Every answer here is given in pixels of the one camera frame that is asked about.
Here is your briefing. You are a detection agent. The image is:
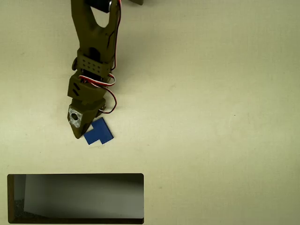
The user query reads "blue T-shaped block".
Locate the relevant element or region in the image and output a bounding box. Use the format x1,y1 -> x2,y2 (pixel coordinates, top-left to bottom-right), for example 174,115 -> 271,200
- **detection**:
83,117 -> 114,146

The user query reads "red white black servo cable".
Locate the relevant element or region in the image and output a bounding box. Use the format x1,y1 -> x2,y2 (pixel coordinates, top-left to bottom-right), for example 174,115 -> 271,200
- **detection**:
78,72 -> 118,115

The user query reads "red black forearm cable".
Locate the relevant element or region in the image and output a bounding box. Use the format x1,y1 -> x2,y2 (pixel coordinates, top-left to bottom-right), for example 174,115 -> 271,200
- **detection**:
105,0 -> 123,71

